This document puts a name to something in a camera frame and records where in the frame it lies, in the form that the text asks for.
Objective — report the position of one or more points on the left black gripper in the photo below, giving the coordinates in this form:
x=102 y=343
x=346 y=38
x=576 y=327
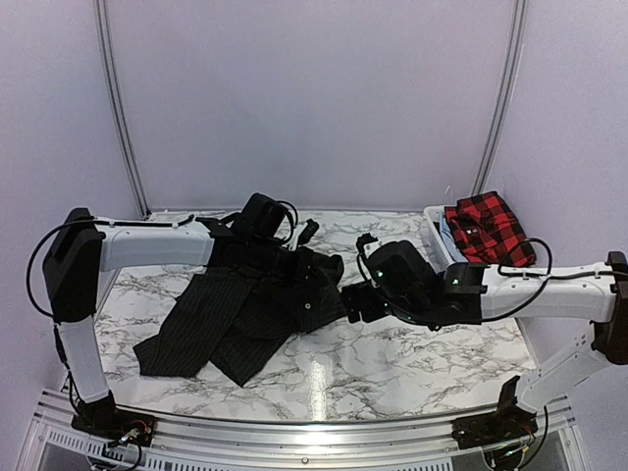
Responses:
x=297 y=275

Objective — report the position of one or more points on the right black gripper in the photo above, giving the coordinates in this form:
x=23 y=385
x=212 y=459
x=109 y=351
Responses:
x=350 y=299

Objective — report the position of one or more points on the black pinstriped long sleeve shirt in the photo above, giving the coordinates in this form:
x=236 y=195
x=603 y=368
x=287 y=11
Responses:
x=237 y=318

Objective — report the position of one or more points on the white plastic laundry basket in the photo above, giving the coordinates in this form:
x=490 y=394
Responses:
x=438 y=253

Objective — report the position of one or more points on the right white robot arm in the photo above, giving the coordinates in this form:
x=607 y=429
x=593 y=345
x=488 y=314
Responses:
x=398 y=281

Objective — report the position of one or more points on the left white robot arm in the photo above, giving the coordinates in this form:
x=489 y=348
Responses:
x=86 y=255

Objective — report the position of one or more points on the light blue shirt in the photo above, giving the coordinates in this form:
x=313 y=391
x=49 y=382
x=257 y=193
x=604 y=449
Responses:
x=449 y=241

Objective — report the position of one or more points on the red black plaid shirt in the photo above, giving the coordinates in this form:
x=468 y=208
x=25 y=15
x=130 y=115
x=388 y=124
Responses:
x=485 y=229

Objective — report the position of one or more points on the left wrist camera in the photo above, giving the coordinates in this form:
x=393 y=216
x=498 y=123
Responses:
x=302 y=234

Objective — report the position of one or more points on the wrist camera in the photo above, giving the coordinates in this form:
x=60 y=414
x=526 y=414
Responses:
x=302 y=234
x=364 y=240

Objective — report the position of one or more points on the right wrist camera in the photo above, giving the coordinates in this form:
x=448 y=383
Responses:
x=364 y=240

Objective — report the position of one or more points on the right aluminium frame post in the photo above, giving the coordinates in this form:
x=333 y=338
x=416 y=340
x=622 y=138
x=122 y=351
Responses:
x=507 y=83

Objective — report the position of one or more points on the aluminium frame post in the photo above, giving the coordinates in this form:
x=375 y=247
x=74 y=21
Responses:
x=122 y=129
x=507 y=83

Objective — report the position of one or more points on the left aluminium frame post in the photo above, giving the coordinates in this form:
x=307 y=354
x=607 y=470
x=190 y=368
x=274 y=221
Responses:
x=122 y=129

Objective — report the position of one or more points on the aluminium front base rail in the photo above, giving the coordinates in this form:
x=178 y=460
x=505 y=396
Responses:
x=195 y=443

